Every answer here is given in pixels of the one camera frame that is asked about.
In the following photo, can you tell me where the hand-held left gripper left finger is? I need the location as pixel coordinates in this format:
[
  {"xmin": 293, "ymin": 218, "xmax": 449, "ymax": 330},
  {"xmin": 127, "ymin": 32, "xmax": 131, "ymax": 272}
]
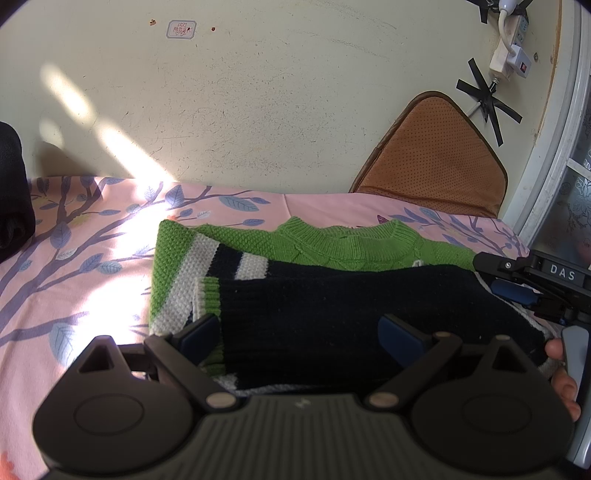
[{"xmin": 76, "ymin": 314, "xmax": 241, "ymax": 411}]

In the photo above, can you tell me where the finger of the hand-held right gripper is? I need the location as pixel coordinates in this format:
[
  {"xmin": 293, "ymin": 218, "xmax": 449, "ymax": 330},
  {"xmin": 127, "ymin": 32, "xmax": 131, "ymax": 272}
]
[
  {"xmin": 473, "ymin": 251, "xmax": 536, "ymax": 281},
  {"xmin": 490, "ymin": 278, "xmax": 541, "ymax": 306}
]

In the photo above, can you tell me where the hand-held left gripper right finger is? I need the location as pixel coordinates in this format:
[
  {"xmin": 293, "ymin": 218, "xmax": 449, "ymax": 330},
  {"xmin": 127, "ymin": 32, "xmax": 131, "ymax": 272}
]
[{"xmin": 367, "ymin": 314, "xmax": 527, "ymax": 409}]

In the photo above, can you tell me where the green navy white knit sweater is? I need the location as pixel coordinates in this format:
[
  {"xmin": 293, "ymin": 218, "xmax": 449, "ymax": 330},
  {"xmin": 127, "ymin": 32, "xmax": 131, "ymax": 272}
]
[{"xmin": 148, "ymin": 217, "xmax": 561, "ymax": 400}]

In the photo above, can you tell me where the person's right hand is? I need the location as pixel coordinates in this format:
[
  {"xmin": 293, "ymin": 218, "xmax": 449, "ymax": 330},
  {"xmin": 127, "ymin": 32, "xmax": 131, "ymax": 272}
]
[{"xmin": 545, "ymin": 338, "xmax": 583, "ymax": 422}]

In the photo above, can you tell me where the brown mesh seat cushion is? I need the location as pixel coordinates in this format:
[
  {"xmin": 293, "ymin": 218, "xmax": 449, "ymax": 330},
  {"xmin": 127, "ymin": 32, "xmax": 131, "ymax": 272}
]
[{"xmin": 348, "ymin": 91, "xmax": 509, "ymax": 219}]

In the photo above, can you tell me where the pink floral bedsheet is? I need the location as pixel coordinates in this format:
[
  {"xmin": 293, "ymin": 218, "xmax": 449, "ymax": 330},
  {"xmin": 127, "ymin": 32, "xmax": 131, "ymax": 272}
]
[{"xmin": 0, "ymin": 175, "xmax": 532, "ymax": 480}]

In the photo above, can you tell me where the black tape cross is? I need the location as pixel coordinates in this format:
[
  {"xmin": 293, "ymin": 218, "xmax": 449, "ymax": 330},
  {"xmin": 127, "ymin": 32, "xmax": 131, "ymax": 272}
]
[
  {"xmin": 456, "ymin": 58, "xmax": 523, "ymax": 148},
  {"xmin": 465, "ymin": 0, "xmax": 535, "ymax": 25}
]

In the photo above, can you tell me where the white power strip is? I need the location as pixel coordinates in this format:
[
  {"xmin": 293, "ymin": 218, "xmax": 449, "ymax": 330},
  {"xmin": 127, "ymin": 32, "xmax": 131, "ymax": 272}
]
[{"xmin": 488, "ymin": 13, "xmax": 531, "ymax": 86}]

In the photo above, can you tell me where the white plug adapter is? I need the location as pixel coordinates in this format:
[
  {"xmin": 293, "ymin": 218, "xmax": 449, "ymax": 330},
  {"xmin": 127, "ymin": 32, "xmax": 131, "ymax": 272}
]
[{"xmin": 508, "ymin": 46, "xmax": 533, "ymax": 76}]

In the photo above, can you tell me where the black cloth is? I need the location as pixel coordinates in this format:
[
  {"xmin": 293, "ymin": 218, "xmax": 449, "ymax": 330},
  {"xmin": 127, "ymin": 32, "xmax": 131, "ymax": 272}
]
[{"xmin": 0, "ymin": 121, "xmax": 37, "ymax": 265}]

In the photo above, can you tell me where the white window frame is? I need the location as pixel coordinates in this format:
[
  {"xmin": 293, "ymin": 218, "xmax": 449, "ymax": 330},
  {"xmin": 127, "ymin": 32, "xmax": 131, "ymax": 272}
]
[{"xmin": 501, "ymin": 0, "xmax": 591, "ymax": 273}]

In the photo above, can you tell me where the square wall sticker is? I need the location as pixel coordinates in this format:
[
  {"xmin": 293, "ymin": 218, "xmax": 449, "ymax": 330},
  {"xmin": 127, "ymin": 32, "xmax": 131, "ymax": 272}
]
[{"xmin": 165, "ymin": 19, "xmax": 197, "ymax": 40}]

